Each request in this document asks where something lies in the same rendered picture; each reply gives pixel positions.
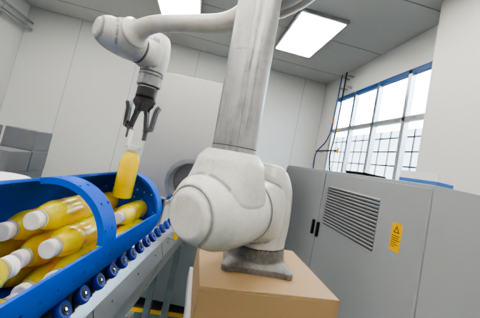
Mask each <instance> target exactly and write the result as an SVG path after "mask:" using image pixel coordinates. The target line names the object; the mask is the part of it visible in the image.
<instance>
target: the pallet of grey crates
mask: <svg viewBox="0 0 480 318"><path fill-rule="evenodd" d="M2 129H3V124H0V136H1V131H2ZM52 136H53V134H51V133H47V132H43V131H37V130H33V129H27V128H22V127H17V126H7V125H6V127H5V130H4V135H3V137H2V140H1V142H0V172H10V173H15V174H21V175H24V176H28V177H31V178H40V177H41V175H42V172H43V169H44V166H45V163H46V158H47V156H48V153H49V152H48V150H49V147H50V143H51V139H52Z"/></svg>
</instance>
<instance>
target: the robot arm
mask: <svg viewBox="0 0 480 318"><path fill-rule="evenodd" d="M314 1H315V0H239V2H238V5H237V6H235V7H234V8H232V9H229V10H228V11H224V12H221V13H215V14H157V15H151V16H145V17H142V18H140V19H135V18H134V17H131V16H128V17H118V18H116V17H115V16H111V15H101V16H99V17H98V18H97V19H96V20H95V22H94V25H93V28H92V33H93V35H94V38H95V40H96V41H97V42H98V43H99V44H100V45H101V46H103V47H104V48H105V49H107V50H108V51H110V52H111V53H113V54H115V55H117V56H120V57H121V58H123V59H126V60H129V61H132V62H134V63H135V64H136V65H138V66H139V67H140V69H139V75H138V78H137V81H136V83H137V84H138V86H137V90H136V96H135V97H134V99H133V100H131V101H128V100H126V111H125V115H124V121H123V126H125V127H126V128H127V130H126V135H125V137H127V139H126V143H125V147H128V145H129V144H131V140H132V137H133V134H134V129H133V127H134V125H135V122H136V120H137V118H138V115H139V114H140V113H141V111H143V112H144V128H143V130H142V131H141V133H140V137H139V142H138V146H137V149H138V150H141V149H142V145H143V142H144V141H146V138H147V134H148V133H149V132H153V131H154V127H155V124H156V120H157V117H158V115H159V112H160V111H161V108H160V107H159V106H157V105H156V102H155V101H156V96H157V93H158V90H160V88H161V83H162V80H163V77H164V74H165V72H166V70H167V67H168V65H169V60H170V54H171V42H170V40H169V38H168V37H167V36H165V35H164V34H162V33H194V34H220V33H226V32H231V31H232V32H233V33H232V38H231V45H230V49H229V56H228V61H227V65H226V72H225V77H224V84H223V88H222V92H221V99H220V104H219V111H218V115H217V120H216V127H215V131H214V138H213V143H212V147H211V148H210V147H207V148H206V149H205V150H203V151H202V153H200V154H199V155H198V156H197V159H196V162H195V164H194V166H193V168H192V169H191V171H190V173H189V175H188V177H187V178H185V179H184V180H183V181H182V182H181V183H180V185H179V186H178V187H177V188H176V191H175V192H174V194H173V196H172V198H171V202H170V206H169V219H170V223H171V227H172V229H173V230H174V233H175V234H176V236H177V237H178V238H180V240H182V241H183V242H186V243H187V244H189V245H191V246H193V247H196V248H199V249H203V250H204V251H207V252H223V262H222V263H221V270H223V271H225V272H240V273H245V274H254V275H259V276H265V277H273V278H278V279H283V280H286V281H291V280H292V279H293V273H292V272H291V271H290V270H289V269H288V268H287V266H286V264H285V262H284V260H283V258H284V245H285V241H286V235H287V232H288V228H289V221H290V216H291V204H292V187H291V181H290V178H289V175H288V174H287V172H286V171H285V169H284V168H283V167H280V166H278V165H275V164H270V163H266V162H262V161H261V160H260V158H259V157H258V156H256V149H257V144H258V140H259V132H260V128H261V120H262V115H263V110H264V102H265V98H266V90H267V86H268V81H269V73H270V68H271V60H272V56H273V52H274V44H275V39H276V31H277V26H278V22H279V19H282V18H284V17H287V16H289V15H291V14H294V13H296V12H298V11H300V10H302V9H303V8H305V7H307V6H308V5H309V4H311V3H312V2H314ZM133 104H134V105H135V109H134V113H133V114H132V116H131V109H132V106H133ZM153 108H154V113H153V115H152V118H151V122H150V125H149V115H150V111H151V110H152V109H153ZM130 116H131V119H130ZM129 120H130V121H129Z"/></svg>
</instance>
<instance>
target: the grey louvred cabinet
mask: <svg viewBox="0 0 480 318"><path fill-rule="evenodd" d="M286 172H287V174H288V175H289V178H290V181H291V187H292V204H291V216H290V221H289V228H288V232H287V235H286V241H285V245H284V250H289V251H293V252H294V253H295V255H296V256H297V257H298V258H300V260H301V261H302V262H303V263H305V265H306V266H307V267H308V268H309V269H310V270H311V271H312V272H313V273H314V274H315V275H316V276H317V277H318V278H319V279H320V280H321V281H322V282H323V283H324V284H325V286H326V287H327V288H328V289H329V290H330V291H331V292H332V293H333V294H334V295H335V296H336V297H337V298H338V299H339V309H338V313H337V318H480V195H477V194H471V193H468V192H462V191H458V190H455V189H449V188H446V187H440V186H436V185H431V184H421V183H416V182H406V181H400V180H395V179H385V178H380V177H370V176H364V175H359V174H349V173H343V172H334V171H328V170H323V169H313V168H307V167H298V166H292V165H289V166H288V167H287V169H286Z"/></svg>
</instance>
